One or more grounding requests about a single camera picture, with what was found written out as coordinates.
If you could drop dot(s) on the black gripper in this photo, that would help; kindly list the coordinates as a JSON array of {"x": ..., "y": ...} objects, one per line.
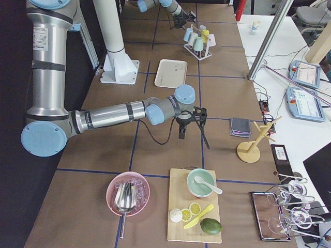
[
  {"x": 182, "y": 123},
  {"x": 178, "y": 18}
]

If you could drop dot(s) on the green cup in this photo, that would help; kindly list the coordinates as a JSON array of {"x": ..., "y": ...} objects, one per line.
[{"x": 198, "y": 44}]

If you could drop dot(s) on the beige rabbit tray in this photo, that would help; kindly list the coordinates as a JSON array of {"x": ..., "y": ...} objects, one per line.
[{"x": 171, "y": 73}]

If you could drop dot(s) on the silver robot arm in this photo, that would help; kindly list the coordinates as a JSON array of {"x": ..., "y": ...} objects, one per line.
[
  {"x": 171, "y": 6},
  {"x": 48, "y": 124}
]

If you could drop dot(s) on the light blue cup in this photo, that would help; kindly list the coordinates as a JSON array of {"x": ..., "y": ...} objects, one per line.
[{"x": 187, "y": 34}]

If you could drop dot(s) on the cream white cup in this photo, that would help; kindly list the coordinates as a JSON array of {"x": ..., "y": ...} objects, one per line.
[{"x": 193, "y": 36}]

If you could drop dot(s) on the yellow cup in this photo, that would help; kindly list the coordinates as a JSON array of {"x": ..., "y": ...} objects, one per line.
[{"x": 205, "y": 34}]

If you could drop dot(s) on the pink cup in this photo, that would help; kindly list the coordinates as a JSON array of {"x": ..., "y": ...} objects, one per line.
[{"x": 211, "y": 40}]

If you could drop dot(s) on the white spoon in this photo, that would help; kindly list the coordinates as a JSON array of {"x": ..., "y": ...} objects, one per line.
[{"x": 200, "y": 180}]

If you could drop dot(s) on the grey folded cloth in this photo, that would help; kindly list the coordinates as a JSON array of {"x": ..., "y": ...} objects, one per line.
[{"x": 240, "y": 127}]

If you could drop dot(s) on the green bowl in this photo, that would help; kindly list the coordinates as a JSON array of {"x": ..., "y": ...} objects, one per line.
[{"x": 199, "y": 189}]

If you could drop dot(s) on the red fire extinguisher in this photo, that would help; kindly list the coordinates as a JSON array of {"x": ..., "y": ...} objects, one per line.
[{"x": 240, "y": 9}]

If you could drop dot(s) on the wooden mug tree stand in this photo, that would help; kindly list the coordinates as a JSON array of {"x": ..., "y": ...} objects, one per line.
[{"x": 249, "y": 151}]

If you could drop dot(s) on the pink ice bowl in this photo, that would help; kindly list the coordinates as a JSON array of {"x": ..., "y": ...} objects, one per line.
[{"x": 136, "y": 181}]

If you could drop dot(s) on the lemon slice large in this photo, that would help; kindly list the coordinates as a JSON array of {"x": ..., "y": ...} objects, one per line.
[{"x": 195, "y": 209}]

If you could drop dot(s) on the lemon slice small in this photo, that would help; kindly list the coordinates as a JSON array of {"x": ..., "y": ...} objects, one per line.
[{"x": 186, "y": 215}]

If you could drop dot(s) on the metal ice scoop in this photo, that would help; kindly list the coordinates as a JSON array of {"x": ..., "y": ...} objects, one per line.
[{"x": 125, "y": 201}]

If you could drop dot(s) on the small electronics board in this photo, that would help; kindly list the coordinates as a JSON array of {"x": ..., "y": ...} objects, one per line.
[{"x": 264, "y": 106}]

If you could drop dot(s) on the wooden cutting board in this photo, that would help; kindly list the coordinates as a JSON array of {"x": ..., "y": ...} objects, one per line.
[{"x": 190, "y": 203}]

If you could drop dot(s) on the yellow plastic knife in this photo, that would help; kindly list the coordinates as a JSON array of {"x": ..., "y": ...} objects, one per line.
[{"x": 195, "y": 221}]

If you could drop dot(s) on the green avocado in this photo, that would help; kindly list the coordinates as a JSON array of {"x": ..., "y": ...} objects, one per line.
[{"x": 211, "y": 226}]

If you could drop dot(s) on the black box with label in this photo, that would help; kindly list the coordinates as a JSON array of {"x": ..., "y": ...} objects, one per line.
[{"x": 281, "y": 159}]

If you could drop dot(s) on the lower teach pendant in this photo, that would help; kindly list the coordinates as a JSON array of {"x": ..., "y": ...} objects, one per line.
[{"x": 303, "y": 105}]

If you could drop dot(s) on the teach pendant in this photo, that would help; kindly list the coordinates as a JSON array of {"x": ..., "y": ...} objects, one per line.
[
  {"x": 305, "y": 74},
  {"x": 303, "y": 105}
]

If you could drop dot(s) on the upper wine glass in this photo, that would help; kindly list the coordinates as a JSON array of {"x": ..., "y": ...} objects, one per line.
[{"x": 291, "y": 193}]

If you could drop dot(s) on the wine glass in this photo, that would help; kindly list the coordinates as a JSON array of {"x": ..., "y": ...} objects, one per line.
[
  {"x": 291, "y": 193},
  {"x": 285, "y": 224}
]

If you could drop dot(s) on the grey office chair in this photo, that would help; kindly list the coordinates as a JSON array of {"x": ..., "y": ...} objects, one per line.
[{"x": 313, "y": 17}]

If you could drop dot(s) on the upper teach pendant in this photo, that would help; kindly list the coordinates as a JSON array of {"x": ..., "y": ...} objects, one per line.
[{"x": 305, "y": 74}]

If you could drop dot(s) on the black laptop monitor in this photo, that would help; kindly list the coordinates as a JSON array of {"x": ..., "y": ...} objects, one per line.
[{"x": 318, "y": 169}]

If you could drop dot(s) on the lower wine glass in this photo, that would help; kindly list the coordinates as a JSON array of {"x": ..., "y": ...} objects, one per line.
[{"x": 285, "y": 224}]

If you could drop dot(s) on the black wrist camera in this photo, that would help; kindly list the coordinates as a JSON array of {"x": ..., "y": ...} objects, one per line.
[
  {"x": 191, "y": 16},
  {"x": 200, "y": 115}
]

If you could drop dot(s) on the white wire cup rack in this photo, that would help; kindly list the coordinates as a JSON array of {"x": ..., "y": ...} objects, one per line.
[{"x": 205, "y": 53}]

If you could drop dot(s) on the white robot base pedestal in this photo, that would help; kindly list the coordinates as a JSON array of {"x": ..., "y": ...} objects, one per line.
[{"x": 118, "y": 67}]

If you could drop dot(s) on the aluminium frame post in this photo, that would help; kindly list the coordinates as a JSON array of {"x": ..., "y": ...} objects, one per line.
[{"x": 275, "y": 25}]

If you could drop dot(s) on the wire glass rack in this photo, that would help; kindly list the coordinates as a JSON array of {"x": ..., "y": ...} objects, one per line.
[{"x": 316, "y": 219}]

